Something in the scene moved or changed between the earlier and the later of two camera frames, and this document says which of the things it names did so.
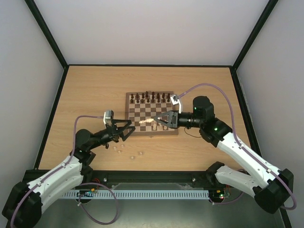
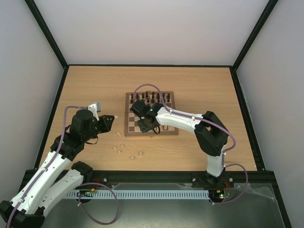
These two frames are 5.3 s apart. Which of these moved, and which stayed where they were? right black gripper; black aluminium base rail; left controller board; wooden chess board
Moved: right black gripper
Stayed: black aluminium base rail; wooden chess board; left controller board
